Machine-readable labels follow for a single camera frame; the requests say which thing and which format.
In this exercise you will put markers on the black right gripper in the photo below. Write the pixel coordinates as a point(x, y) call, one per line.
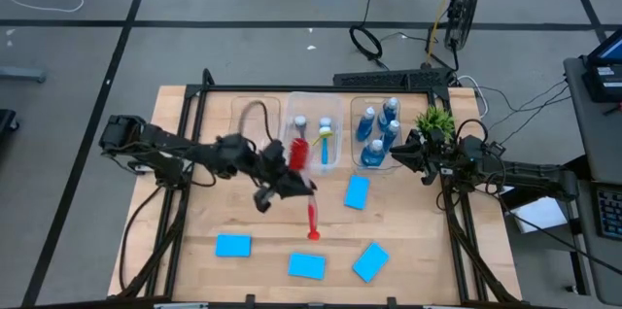
point(444, 161)

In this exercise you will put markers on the red and pink dish brush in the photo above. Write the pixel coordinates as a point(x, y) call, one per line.
point(299, 153)

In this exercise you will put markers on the white paper sheet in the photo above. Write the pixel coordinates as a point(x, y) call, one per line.
point(542, 216)

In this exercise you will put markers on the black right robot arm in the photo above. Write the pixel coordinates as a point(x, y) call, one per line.
point(529, 178)

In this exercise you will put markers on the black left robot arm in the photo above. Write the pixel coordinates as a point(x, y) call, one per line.
point(160, 144)

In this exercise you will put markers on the grey floor bar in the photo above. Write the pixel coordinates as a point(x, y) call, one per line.
point(22, 74)

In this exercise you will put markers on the teal dish brush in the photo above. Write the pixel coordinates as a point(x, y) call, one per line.
point(324, 153)

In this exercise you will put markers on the black floor fan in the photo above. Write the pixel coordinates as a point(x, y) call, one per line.
point(464, 8)

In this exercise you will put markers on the black perforated metal bar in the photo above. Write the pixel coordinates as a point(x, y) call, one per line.
point(389, 78)

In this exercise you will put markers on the black floor stand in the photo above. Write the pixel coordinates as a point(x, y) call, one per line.
point(6, 122)

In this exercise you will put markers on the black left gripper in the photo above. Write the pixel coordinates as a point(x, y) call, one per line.
point(272, 168)

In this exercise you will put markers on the tall clear plastic bin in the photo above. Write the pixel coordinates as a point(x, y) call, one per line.
point(337, 105)

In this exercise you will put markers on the grey desk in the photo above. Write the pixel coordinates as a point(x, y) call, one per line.
point(602, 144)

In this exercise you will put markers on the blue sponge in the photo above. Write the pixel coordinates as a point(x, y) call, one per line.
point(370, 262)
point(357, 192)
point(306, 266)
point(233, 245)

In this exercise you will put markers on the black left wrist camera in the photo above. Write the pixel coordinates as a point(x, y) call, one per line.
point(275, 151)

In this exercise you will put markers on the black keyboard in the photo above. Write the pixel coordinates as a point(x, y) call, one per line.
point(612, 212)

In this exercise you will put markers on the black box with label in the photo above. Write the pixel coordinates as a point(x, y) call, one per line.
point(602, 85)

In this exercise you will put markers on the laptop with blue screen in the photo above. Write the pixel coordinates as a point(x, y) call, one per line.
point(612, 49)

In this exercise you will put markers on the grey spoon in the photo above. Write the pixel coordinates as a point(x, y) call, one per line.
point(300, 122)

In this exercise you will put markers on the green plant in white pot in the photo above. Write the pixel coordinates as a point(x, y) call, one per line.
point(435, 118)

